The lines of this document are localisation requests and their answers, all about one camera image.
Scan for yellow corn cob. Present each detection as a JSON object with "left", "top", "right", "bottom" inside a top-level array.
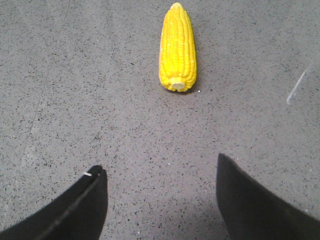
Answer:
[{"left": 158, "top": 2, "right": 197, "bottom": 92}]

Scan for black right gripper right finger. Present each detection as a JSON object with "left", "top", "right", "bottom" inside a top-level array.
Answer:
[{"left": 216, "top": 153, "right": 320, "bottom": 240}]

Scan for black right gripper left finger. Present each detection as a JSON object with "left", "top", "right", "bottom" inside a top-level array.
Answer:
[{"left": 0, "top": 165, "right": 108, "bottom": 240}]

